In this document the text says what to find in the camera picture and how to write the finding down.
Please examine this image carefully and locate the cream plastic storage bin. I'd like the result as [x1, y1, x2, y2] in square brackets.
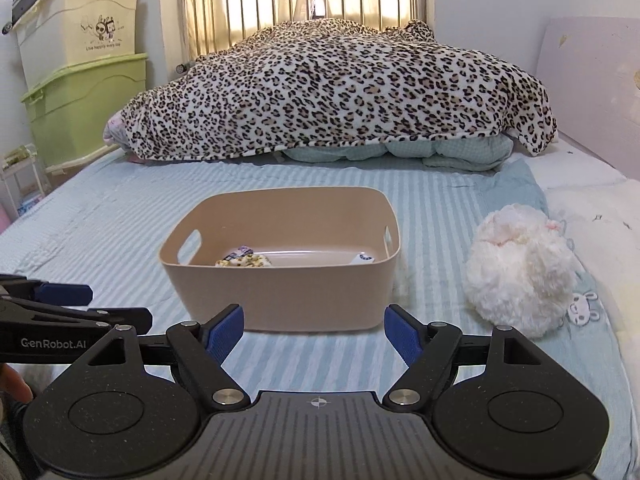
[11, 0, 138, 88]

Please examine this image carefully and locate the beige plastic storage basket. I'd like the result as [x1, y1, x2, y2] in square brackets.
[160, 186, 401, 333]

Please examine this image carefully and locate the white card box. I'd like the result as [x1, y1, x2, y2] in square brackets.
[224, 245, 254, 261]

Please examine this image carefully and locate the leopard print blanket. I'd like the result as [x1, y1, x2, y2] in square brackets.
[103, 18, 558, 162]

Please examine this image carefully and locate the pink headboard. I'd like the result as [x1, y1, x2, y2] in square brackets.
[536, 16, 640, 179]

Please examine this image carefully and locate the white fluffy plush toy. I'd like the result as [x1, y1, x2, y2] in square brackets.
[463, 204, 579, 338]

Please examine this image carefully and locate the person's hand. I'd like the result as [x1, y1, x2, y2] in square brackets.
[0, 364, 34, 403]

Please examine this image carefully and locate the blue white tissue pack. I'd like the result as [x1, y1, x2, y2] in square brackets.
[350, 252, 375, 264]

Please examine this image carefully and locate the floral fabric scrunchie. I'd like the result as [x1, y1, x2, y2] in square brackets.
[215, 252, 272, 268]

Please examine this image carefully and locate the metal bed rail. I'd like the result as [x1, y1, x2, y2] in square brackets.
[167, 0, 434, 76]

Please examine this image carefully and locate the teal checked quilt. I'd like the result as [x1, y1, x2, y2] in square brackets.
[283, 134, 514, 172]

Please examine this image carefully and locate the white pillow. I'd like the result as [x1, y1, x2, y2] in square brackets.
[524, 131, 640, 331]

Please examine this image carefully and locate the white wire rack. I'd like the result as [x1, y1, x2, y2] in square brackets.
[1, 143, 52, 220]

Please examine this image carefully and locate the green plastic storage bin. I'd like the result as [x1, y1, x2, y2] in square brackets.
[21, 53, 148, 170]

